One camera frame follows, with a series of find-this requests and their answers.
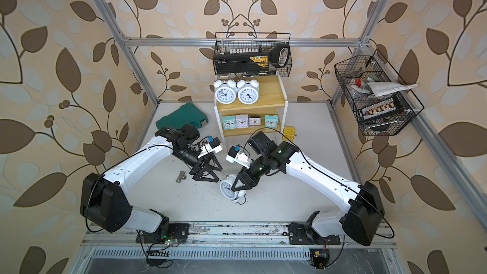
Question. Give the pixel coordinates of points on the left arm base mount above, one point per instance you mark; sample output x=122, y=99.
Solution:
x=168, y=233

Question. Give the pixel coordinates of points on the yellow sticky note pad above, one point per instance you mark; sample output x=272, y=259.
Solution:
x=289, y=133

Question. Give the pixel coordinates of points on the mint square alarm clock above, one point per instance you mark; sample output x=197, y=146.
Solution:
x=229, y=122

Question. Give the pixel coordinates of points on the drill bit set box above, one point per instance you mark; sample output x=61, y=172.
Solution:
x=381, y=110

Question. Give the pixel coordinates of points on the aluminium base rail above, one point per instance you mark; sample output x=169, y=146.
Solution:
x=268, y=241

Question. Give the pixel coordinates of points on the small mint square clock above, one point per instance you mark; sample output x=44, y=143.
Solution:
x=271, y=121

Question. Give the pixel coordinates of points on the lilac square alarm clock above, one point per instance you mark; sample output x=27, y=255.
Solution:
x=242, y=121

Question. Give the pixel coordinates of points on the green plastic tool case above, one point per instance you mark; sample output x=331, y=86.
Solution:
x=186, y=114

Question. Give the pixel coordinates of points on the back wire basket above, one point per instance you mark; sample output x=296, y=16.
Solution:
x=232, y=39

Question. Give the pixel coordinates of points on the wire basket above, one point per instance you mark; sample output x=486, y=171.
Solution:
x=354, y=73
x=232, y=39

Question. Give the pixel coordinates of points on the transparent grey square clock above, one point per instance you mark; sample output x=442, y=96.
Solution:
x=254, y=121

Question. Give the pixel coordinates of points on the white twin-bell clock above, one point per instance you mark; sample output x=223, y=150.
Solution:
x=225, y=92
x=238, y=197
x=248, y=91

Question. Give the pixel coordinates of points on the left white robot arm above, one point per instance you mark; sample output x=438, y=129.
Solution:
x=104, y=197

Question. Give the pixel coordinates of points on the white folded paper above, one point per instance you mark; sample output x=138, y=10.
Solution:
x=387, y=88

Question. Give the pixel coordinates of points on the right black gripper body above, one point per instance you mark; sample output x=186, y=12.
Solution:
x=258, y=167

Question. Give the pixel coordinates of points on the wooden two-tier shelf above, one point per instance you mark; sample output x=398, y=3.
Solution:
x=261, y=102

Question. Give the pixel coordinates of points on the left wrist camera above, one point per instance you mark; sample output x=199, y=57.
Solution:
x=210, y=145

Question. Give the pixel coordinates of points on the small metal bracket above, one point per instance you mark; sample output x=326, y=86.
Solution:
x=181, y=177

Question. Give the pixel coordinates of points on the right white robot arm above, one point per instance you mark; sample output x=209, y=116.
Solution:
x=361, y=210

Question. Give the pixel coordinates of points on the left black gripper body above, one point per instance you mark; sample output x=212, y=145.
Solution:
x=200, y=167

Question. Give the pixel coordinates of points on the right wire basket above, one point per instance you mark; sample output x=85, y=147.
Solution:
x=354, y=73

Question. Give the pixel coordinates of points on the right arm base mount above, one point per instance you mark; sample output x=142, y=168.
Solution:
x=303, y=234

